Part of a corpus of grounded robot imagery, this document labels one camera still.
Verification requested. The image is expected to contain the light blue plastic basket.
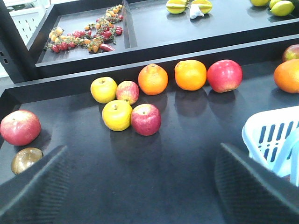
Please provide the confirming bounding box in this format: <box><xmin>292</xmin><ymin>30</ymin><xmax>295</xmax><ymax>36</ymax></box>
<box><xmin>242</xmin><ymin>106</ymin><xmax>299</xmax><ymax>187</ymax></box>

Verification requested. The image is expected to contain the small brown round fruit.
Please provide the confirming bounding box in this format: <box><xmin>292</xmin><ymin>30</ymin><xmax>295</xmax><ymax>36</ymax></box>
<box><xmin>11</xmin><ymin>147</ymin><xmax>43</xmax><ymax>175</ymax></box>

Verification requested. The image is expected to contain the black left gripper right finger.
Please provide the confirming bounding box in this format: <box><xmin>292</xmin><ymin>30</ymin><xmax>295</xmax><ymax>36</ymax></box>
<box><xmin>214</xmin><ymin>143</ymin><xmax>299</xmax><ymax>224</ymax></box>

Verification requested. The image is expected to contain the dark red mango apple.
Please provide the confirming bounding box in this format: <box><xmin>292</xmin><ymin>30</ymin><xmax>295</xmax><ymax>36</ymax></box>
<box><xmin>282</xmin><ymin>44</ymin><xmax>299</xmax><ymax>62</ymax></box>

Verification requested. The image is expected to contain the small pink apple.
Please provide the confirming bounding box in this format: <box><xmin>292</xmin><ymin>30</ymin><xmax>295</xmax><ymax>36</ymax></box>
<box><xmin>116</xmin><ymin>80</ymin><xmax>140</xmax><ymax>105</ymax></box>

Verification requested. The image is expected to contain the black wooden fruit display stand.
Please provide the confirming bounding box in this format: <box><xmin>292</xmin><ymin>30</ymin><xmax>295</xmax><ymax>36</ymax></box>
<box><xmin>0</xmin><ymin>35</ymin><xmax>299</xmax><ymax>224</ymax></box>

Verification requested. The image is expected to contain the red apple front left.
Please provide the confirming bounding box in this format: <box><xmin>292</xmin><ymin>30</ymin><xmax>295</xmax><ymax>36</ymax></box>
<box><xmin>131</xmin><ymin>104</ymin><xmax>161</xmax><ymax>136</ymax></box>

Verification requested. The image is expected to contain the yellow apple front left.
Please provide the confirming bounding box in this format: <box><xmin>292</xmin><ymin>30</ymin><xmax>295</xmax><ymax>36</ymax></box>
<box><xmin>102</xmin><ymin>100</ymin><xmax>133</xmax><ymax>131</ymax></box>

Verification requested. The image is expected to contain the yellow apple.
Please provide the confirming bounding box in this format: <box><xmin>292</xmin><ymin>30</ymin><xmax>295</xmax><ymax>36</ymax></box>
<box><xmin>102</xmin><ymin>100</ymin><xmax>133</xmax><ymax>131</ymax></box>
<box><xmin>90</xmin><ymin>77</ymin><xmax>117</xmax><ymax>104</ymax></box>

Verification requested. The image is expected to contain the orange beside red apple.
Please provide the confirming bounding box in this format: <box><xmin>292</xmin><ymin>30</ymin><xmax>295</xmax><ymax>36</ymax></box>
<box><xmin>174</xmin><ymin>59</ymin><xmax>207</xmax><ymax>91</ymax></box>

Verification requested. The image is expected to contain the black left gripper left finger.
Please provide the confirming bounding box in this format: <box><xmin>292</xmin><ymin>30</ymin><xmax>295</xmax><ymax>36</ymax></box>
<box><xmin>0</xmin><ymin>146</ymin><xmax>70</xmax><ymax>224</ymax></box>

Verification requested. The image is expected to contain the red apple far left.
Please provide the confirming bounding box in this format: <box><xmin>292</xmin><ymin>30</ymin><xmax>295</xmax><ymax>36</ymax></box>
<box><xmin>207</xmin><ymin>59</ymin><xmax>243</xmax><ymax>93</ymax></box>

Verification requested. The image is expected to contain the cherry tomato vine bunch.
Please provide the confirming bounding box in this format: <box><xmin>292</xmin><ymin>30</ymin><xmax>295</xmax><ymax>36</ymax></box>
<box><xmin>43</xmin><ymin>4</ymin><xmax>124</xmax><ymax>54</ymax></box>

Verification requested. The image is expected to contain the orange far left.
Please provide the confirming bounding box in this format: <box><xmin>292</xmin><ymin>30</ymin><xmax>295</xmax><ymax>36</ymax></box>
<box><xmin>138</xmin><ymin>64</ymin><xmax>169</xmax><ymax>96</ymax></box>

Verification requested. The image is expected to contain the large orange left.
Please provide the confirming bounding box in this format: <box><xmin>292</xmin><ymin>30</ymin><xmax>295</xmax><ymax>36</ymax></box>
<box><xmin>273</xmin><ymin>59</ymin><xmax>299</xmax><ymax>93</ymax></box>

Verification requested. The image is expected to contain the bright red apple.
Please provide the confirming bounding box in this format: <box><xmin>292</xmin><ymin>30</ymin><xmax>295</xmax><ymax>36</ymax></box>
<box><xmin>0</xmin><ymin>110</ymin><xmax>41</xmax><ymax>146</ymax></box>

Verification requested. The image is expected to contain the yellow apple back left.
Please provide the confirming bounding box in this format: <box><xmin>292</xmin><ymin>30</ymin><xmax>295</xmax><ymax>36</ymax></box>
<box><xmin>90</xmin><ymin>77</ymin><xmax>117</xmax><ymax>104</ymax></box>

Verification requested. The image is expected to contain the upper black fruit tray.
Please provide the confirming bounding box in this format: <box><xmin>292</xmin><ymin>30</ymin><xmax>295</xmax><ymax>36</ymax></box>
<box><xmin>28</xmin><ymin>0</ymin><xmax>299</xmax><ymax>78</ymax></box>

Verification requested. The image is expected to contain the white garlic bulb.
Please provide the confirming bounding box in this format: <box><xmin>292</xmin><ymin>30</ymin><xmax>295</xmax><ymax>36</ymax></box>
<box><xmin>189</xmin><ymin>4</ymin><xmax>204</xmax><ymax>19</ymax></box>

